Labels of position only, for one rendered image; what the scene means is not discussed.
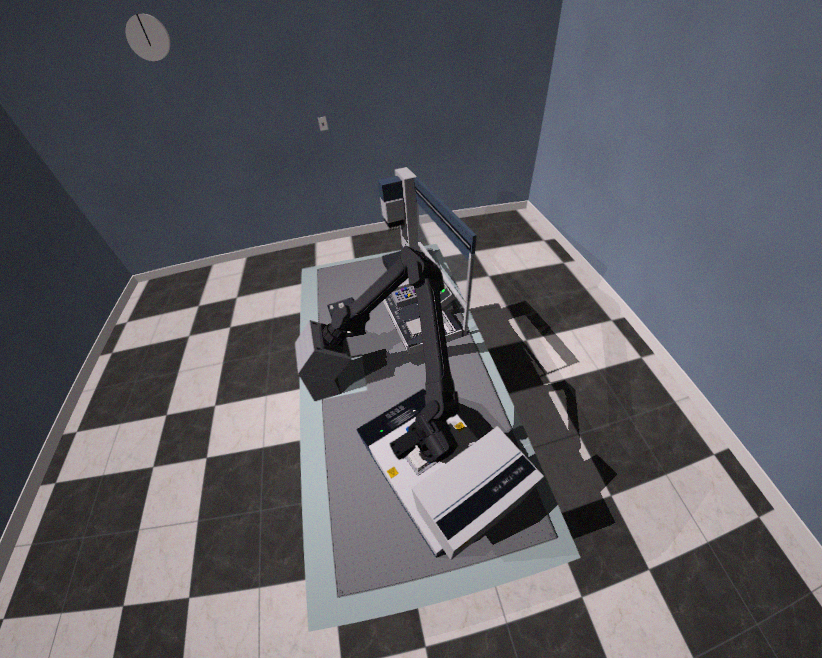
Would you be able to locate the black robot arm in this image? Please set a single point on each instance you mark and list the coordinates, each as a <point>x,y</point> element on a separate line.
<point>439,439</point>

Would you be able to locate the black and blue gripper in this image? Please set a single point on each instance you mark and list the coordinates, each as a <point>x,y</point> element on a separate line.
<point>426,453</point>

